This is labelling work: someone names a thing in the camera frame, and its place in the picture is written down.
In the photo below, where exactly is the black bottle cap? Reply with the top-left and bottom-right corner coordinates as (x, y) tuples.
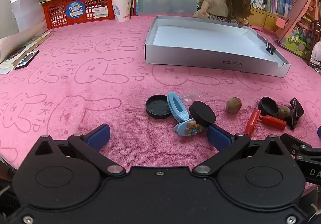
(258, 97), (279, 117)
(145, 95), (172, 119)
(189, 101), (216, 127)

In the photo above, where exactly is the clear plastic lid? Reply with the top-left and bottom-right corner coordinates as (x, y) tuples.
(181, 94), (199, 104)

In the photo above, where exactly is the smartphone with picture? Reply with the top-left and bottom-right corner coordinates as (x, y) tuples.
(310, 41), (321, 68)

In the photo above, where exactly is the red plastic peg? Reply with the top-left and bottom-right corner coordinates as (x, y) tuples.
(245, 110), (261, 135)
(259, 115), (287, 130)

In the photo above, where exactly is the black binder clip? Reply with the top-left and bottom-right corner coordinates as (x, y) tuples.
(286, 98), (305, 130)
(265, 38), (279, 56)

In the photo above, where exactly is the wooden drawer box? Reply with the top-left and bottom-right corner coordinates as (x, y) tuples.
(247, 7), (279, 32)

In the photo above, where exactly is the blue claw hair clip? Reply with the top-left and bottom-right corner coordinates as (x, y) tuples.
(167, 92), (191, 123)

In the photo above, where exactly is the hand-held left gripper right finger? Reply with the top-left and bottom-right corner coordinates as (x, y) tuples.
(193, 125), (291, 177)

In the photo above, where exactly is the silver cardboard box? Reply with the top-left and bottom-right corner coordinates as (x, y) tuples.
(145, 15), (291, 78)

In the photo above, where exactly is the flat lying book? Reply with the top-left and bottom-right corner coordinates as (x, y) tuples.
(0, 31), (54, 74)

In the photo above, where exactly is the brown nut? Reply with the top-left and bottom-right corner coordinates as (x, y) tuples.
(277, 107), (291, 119)
(226, 97), (242, 113)

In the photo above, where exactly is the red plastic basket with sticker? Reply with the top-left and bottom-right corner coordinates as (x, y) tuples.
(41, 0), (116, 29)

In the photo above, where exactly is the blue bear hair clip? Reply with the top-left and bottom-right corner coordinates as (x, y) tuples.
(174, 119), (208, 137)

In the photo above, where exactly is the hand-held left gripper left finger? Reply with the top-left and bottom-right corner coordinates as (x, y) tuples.
(34, 124), (126, 177)

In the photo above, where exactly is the pink rabbit print blanket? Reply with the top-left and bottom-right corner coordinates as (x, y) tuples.
(0, 14), (321, 190)

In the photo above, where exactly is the white paper sheet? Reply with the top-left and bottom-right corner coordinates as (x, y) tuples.
(11, 0), (49, 37)

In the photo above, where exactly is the white paper cup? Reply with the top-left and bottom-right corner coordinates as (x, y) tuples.
(110, 0), (132, 22)

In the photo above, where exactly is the pink dollhouse pop-up book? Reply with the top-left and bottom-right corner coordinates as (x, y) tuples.
(274, 0), (321, 60)

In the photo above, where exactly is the black remote control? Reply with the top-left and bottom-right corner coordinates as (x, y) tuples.
(14, 50), (40, 70)

